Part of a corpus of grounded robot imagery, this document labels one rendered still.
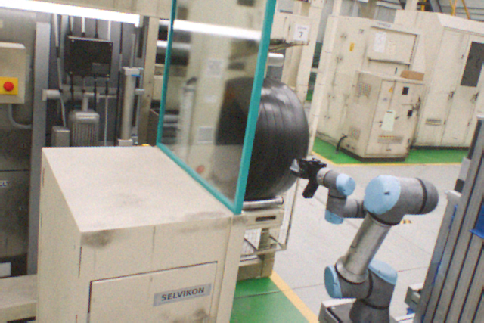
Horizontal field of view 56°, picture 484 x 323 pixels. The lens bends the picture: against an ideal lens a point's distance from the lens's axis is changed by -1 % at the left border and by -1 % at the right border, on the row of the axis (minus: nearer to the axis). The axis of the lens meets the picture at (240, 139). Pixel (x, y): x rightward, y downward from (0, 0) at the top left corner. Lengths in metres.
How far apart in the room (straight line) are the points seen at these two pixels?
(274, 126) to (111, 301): 1.11
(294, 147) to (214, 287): 0.96
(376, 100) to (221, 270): 5.60
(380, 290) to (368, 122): 5.07
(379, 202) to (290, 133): 0.68
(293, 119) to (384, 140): 4.98
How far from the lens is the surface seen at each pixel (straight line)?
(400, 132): 7.12
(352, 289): 1.69
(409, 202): 1.44
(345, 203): 1.80
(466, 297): 1.76
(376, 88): 6.63
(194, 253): 1.11
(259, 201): 2.17
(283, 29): 2.40
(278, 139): 1.94
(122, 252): 1.04
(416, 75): 7.11
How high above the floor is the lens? 1.73
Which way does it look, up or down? 15 degrees down
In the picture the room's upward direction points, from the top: 9 degrees clockwise
